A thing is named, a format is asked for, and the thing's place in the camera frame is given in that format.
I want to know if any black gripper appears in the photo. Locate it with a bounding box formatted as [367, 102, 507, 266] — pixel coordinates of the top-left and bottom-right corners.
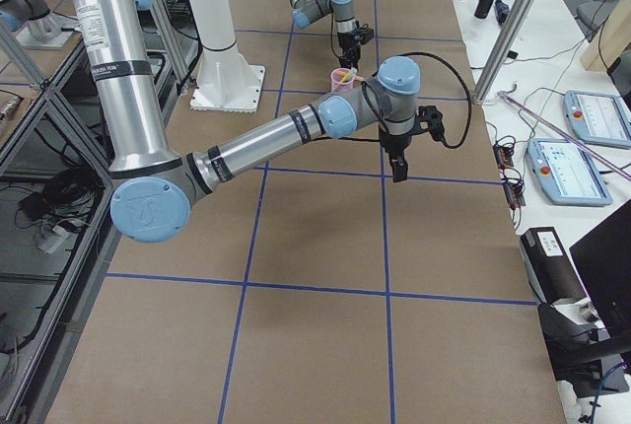
[337, 30, 362, 69]
[379, 130, 412, 182]

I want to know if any orange highlighter pen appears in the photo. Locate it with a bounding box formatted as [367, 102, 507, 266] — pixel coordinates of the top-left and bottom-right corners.
[339, 68, 364, 83]

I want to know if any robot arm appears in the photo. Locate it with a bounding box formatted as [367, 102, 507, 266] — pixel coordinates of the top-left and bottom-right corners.
[289, 0, 374, 69]
[70, 0, 421, 243]

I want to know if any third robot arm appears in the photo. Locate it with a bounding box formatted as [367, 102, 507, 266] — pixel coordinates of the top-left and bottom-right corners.
[1, 0, 74, 49]

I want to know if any pink mesh pen holder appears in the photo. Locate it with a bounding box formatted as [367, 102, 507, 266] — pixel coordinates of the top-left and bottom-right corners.
[330, 68, 357, 94]

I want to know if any brown paper table cover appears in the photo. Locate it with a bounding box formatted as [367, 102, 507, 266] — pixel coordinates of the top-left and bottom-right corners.
[47, 0, 564, 423]

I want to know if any near teach pendant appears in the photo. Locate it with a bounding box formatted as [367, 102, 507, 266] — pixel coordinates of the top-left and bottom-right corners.
[526, 138, 613, 207]

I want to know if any teach pendant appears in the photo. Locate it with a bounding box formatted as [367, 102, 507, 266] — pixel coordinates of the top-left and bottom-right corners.
[563, 91, 630, 149]
[526, 138, 613, 207]

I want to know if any black box with label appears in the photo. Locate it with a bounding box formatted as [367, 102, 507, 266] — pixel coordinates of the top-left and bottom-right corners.
[520, 227, 587, 305]

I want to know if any far teach pendant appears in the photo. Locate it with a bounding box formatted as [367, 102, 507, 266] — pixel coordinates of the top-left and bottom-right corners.
[563, 91, 630, 149]

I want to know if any black monitor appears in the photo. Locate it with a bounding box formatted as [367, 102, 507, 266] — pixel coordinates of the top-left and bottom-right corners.
[570, 201, 630, 333]

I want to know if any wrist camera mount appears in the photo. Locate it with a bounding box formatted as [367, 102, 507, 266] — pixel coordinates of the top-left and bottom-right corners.
[418, 106, 447, 145]
[354, 25, 375, 45]

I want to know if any black camera cable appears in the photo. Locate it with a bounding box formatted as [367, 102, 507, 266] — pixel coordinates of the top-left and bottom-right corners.
[292, 0, 346, 58]
[359, 51, 473, 150]

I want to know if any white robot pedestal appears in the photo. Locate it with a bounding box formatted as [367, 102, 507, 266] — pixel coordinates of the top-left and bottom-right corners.
[188, 0, 265, 113]

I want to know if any aluminium frame post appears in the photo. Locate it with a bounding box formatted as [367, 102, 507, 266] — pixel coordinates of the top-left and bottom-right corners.
[472, 0, 534, 106]

